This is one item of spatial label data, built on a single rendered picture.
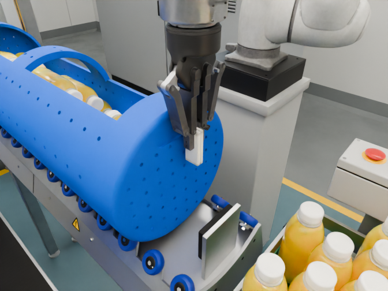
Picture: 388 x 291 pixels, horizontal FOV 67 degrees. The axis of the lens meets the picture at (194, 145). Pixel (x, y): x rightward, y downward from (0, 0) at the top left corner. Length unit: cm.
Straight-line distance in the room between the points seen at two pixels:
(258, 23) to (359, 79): 241
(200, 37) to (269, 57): 72
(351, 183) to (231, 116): 58
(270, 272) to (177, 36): 34
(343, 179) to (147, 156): 40
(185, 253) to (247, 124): 60
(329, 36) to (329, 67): 239
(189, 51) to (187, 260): 41
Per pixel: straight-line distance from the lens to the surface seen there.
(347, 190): 68
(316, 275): 47
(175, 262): 63
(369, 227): 76
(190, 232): 67
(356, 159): 66
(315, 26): 103
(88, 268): 181
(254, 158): 115
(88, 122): 53
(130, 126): 46
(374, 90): 337
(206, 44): 40
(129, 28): 324
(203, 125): 49
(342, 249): 51
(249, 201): 130
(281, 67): 111
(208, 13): 38
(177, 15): 39
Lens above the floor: 146
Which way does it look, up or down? 35 degrees down
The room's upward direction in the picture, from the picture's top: straight up
